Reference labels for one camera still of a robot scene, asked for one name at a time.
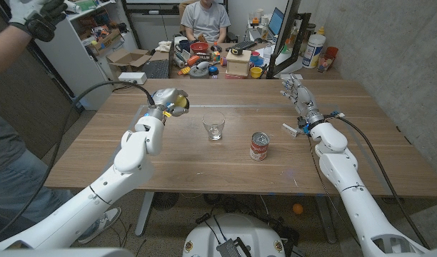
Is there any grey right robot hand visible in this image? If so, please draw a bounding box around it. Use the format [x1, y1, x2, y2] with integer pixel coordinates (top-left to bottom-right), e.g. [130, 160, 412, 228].
[279, 74, 326, 126]

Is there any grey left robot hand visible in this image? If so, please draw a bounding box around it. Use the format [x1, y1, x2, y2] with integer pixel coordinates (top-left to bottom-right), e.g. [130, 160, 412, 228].
[146, 87, 191, 122]

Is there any yellow button black base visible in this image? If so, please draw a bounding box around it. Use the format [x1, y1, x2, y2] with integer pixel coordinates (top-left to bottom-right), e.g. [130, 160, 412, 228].
[174, 94, 190, 110]

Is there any standing person's bare forearm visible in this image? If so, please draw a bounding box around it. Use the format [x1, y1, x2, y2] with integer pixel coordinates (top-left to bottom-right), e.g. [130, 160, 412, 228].
[0, 24, 30, 79]

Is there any clear glass cup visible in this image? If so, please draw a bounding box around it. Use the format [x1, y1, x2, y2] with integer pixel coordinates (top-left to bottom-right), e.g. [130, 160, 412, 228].
[202, 111, 226, 141]

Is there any red soup can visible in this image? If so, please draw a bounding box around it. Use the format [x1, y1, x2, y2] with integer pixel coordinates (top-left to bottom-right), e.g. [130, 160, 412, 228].
[249, 131, 271, 162]

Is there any wooden back desk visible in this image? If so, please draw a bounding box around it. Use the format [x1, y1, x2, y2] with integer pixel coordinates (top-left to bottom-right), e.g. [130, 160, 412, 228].
[168, 42, 343, 80]

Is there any large black keyboard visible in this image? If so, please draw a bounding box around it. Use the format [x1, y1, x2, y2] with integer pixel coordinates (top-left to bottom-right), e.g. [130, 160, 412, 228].
[141, 59, 170, 79]

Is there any white power strip box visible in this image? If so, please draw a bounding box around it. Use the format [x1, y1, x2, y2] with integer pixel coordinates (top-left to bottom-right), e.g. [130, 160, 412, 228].
[118, 71, 148, 86]

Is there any clear glass with items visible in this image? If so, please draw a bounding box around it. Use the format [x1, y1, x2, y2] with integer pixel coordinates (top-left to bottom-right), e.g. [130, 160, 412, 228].
[317, 53, 334, 74]

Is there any grey round device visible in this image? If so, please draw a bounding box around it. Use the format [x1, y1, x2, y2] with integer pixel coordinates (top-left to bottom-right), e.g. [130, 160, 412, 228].
[189, 61, 211, 79]

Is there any white wipes canister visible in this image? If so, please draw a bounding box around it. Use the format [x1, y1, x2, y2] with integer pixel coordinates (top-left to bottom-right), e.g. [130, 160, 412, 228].
[302, 34, 326, 69]

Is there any white folded cloth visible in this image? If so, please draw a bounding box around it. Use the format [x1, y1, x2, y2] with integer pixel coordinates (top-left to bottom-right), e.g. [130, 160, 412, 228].
[154, 40, 173, 54]

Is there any open cardboard box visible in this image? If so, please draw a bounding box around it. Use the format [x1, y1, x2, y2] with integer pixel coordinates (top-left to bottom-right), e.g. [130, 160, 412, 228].
[106, 48, 152, 78]

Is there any dark blue mug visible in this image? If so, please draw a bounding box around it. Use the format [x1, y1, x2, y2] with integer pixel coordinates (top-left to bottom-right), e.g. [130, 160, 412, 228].
[174, 39, 191, 54]

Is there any red bowl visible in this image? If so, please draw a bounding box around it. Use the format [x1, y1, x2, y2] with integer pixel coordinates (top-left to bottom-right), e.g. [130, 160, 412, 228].
[189, 41, 209, 54]

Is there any black monitor with stand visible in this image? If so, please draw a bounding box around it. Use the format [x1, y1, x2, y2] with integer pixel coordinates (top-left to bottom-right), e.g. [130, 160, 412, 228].
[266, 0, 312, 79]

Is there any light wooden box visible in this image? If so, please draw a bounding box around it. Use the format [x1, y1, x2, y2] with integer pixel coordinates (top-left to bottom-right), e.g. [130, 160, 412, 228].
[226, 49, 252, 77]

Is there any small black keyboard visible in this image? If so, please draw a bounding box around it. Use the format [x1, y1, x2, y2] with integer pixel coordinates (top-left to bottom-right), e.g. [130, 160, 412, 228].
[225, 40, 258, 52]

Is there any open laptop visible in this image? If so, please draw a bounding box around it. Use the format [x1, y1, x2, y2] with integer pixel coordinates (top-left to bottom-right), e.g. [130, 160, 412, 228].
[268, 6, 286, 36]

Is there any seated person grey shirt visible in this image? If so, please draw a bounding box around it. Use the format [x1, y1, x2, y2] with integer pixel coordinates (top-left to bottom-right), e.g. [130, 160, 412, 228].
[180, 0, 232, 44]

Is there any grey table leg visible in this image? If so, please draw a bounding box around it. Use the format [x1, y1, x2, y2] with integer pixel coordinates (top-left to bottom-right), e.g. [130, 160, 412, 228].
[134, 191, 155, 237]
[313, 195, 338, 244]

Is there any white sneaker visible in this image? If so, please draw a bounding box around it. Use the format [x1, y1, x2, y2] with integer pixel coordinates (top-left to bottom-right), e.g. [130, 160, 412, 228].
[83, 206, 122, 244]

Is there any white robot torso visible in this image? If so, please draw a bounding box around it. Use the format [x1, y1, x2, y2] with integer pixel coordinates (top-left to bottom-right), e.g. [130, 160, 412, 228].
[182, 213, 286, 257]

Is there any white black teleoperation glove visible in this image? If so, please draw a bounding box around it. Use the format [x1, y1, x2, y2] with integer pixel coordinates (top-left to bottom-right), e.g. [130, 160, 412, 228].
[8, 0, 68, 43]

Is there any black finned module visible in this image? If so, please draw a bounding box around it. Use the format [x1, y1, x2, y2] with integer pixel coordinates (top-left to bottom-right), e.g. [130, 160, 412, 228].
[216, 239, 243, 257]

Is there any standing person in jeans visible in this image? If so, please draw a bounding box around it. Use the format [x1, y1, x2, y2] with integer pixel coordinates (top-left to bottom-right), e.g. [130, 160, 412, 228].
[0, 106, 98, 241]

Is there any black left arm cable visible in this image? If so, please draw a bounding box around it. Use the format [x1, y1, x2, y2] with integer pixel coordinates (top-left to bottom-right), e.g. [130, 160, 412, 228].
[0, 80, 156, 244]

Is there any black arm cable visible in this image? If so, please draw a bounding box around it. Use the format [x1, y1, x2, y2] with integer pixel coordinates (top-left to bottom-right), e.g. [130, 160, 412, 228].
[327, 113, 432, 250]
[0, 80, 156, 244]

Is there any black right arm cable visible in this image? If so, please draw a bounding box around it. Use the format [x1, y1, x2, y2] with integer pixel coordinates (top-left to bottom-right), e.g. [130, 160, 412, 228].
[327, 113, 432, 250]

